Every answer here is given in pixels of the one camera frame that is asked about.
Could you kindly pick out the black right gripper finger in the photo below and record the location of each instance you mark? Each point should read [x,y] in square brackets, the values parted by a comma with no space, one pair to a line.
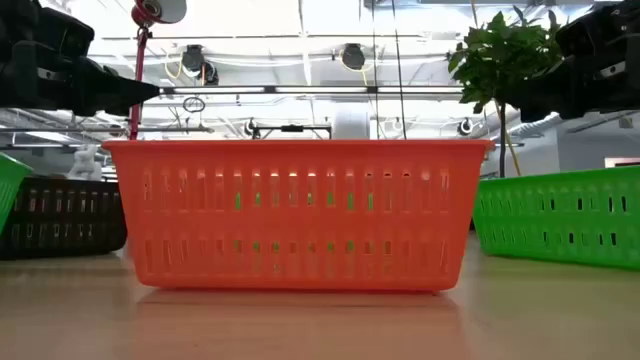
[527,100]

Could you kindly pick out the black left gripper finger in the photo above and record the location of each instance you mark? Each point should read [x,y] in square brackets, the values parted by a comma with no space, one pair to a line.
[127,95]

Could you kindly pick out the black plastic slotted basket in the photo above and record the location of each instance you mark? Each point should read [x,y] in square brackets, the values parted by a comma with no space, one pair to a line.
[100,220]

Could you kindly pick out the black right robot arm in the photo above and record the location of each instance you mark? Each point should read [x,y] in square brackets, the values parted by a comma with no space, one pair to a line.
[627,22]

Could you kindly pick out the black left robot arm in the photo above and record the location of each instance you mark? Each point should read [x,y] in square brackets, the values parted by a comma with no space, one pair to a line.
[15,20]

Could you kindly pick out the red desk lamp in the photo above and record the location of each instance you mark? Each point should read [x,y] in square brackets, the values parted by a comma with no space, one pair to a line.
[140,75]

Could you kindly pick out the green leafy plant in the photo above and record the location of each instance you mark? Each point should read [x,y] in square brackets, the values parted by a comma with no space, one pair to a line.
[500,55]

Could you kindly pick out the white figurine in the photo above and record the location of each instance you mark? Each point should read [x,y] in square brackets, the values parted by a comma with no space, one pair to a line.
[86,162]

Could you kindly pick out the long ceiling light bar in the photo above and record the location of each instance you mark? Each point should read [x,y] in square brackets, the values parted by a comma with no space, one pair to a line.
[300,90]

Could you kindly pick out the orange plastic slotted basket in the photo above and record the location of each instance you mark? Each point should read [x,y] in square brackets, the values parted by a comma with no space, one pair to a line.
[300,225]

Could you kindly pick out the silver ventilation duct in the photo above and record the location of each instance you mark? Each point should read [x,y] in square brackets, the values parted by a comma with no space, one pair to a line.
[537,125]

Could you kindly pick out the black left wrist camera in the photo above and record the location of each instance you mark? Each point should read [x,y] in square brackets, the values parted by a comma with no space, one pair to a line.
[65,35]

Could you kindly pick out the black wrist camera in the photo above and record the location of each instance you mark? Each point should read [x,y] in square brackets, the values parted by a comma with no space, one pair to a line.
[65,35]
[585,32]

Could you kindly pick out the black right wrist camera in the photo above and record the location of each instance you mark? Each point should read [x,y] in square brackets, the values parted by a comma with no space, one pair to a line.
[585,32]

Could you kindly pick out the black overhead bracket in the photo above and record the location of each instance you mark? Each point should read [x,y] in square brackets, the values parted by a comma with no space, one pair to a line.
[292,128]

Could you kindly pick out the white cylindrical duct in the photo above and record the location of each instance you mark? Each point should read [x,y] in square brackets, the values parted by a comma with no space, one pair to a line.
[351,124]

